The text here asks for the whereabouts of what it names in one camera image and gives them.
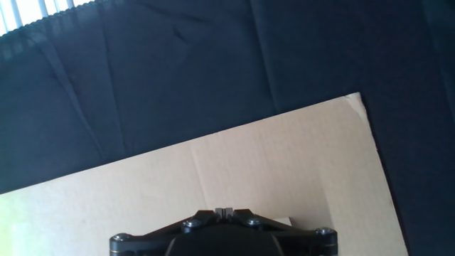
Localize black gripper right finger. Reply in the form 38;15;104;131
223;207;338;256

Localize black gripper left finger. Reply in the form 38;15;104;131
109;207;225;256

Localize small wooden block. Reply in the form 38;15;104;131
264;215;294;230

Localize brown cardboard sheet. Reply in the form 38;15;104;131
0;92;410;256

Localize black cloth with blue print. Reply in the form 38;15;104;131
0;0;455;256

